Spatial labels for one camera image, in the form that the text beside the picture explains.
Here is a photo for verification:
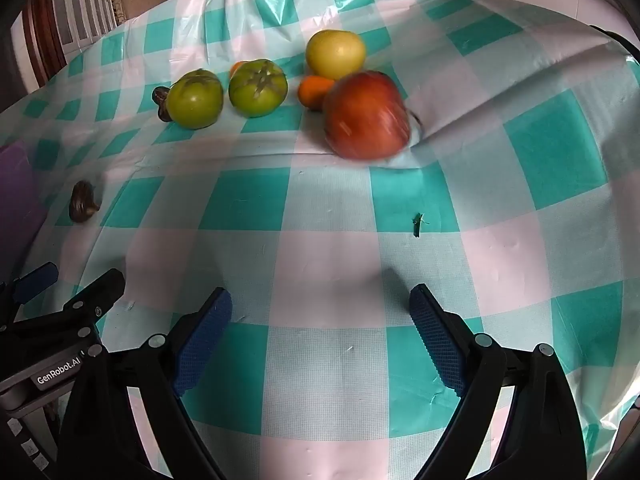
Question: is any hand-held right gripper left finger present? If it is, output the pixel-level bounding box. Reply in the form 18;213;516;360
57;287;234;480

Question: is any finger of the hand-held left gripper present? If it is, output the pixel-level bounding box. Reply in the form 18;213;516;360
0;268;126;350
0;262;60;321

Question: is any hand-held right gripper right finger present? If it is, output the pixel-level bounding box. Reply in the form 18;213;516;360
410;284;587;480

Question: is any purple-rimmed storage box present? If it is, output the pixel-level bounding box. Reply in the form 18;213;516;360
0;141;49;286

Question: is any dark brown round fruit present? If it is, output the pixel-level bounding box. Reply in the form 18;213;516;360
152;86;173;123
69;180;102;223

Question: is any green lime fruit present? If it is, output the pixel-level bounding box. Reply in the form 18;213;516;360
166;68;224;130

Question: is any green apple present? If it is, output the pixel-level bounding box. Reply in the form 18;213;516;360
228;59;289;118

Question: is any yellow apple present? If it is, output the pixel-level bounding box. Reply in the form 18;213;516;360
305;30;367;81

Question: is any teal white checked tablecloth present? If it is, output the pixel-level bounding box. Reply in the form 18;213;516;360
0;0;640;480

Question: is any black object at table edge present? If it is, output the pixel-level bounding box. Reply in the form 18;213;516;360
587;24;640;63

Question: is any white cabinet with wooden frame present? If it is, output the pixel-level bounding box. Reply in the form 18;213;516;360
20;0;123;86

